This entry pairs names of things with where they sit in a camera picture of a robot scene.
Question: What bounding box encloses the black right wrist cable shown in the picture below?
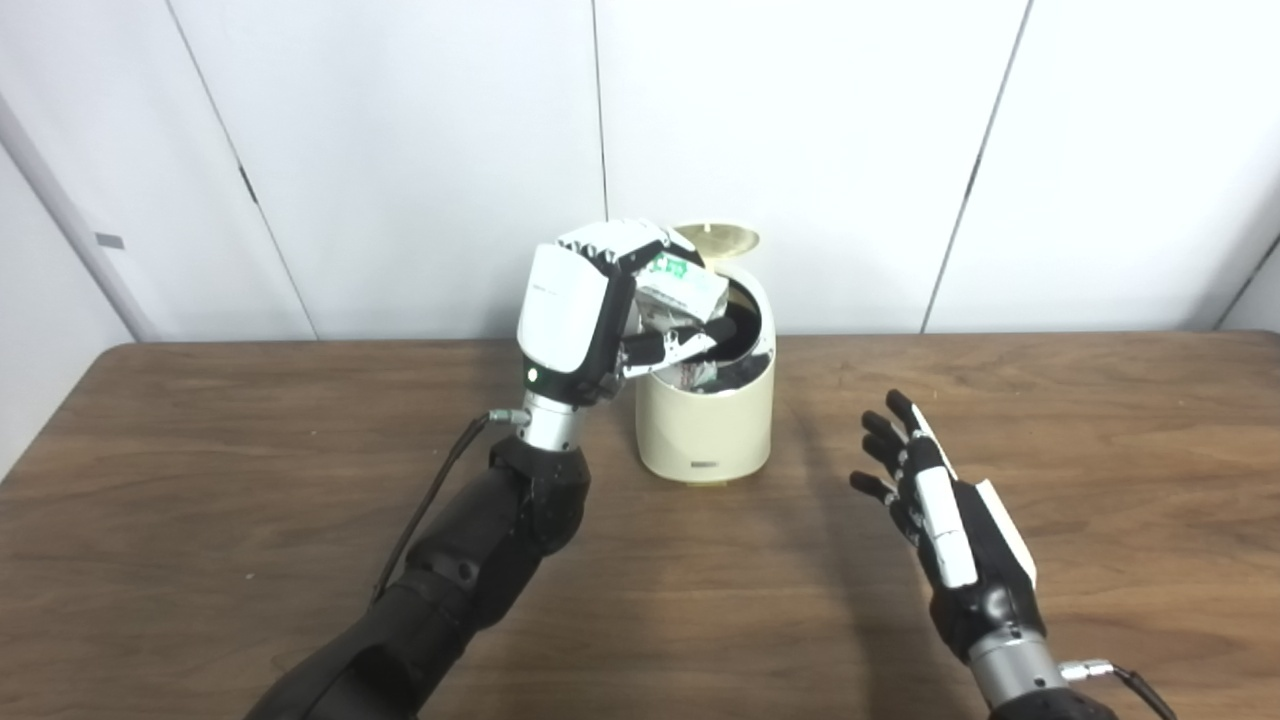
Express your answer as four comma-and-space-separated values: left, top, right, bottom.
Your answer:
1060, 660, 1179, 720

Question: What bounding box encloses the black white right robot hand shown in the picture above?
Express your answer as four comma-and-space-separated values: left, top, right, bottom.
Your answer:
850, 390, 1048, 663

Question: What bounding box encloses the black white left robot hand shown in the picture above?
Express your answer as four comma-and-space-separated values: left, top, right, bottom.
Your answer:
517, 220, 741, 406

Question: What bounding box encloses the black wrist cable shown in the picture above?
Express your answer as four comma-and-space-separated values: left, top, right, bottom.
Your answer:
372, 408, 529, 606
1060, 660, 1179, 720

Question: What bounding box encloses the cream-colored bin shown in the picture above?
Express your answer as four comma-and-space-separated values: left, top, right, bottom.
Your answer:
636, 223, 777, 488

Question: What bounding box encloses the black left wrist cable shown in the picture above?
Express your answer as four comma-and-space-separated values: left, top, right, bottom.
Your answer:
372, 408, 529, 606

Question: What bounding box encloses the green white milk carton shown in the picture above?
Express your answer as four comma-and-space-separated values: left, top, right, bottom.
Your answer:
632, 252, 731, 326

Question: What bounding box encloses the round cream bin lid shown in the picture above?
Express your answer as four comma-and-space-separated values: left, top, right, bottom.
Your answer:
672, 223, 761, 263

